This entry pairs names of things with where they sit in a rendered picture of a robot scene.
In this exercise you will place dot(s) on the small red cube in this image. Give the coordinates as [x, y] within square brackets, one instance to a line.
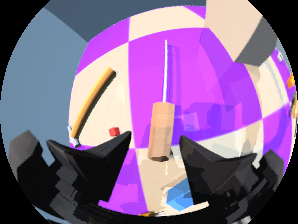
[114, 131]

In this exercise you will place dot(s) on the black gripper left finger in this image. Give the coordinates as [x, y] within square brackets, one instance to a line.
[98, 166]

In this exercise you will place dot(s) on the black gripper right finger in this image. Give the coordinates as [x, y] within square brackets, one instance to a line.
[207, 171]

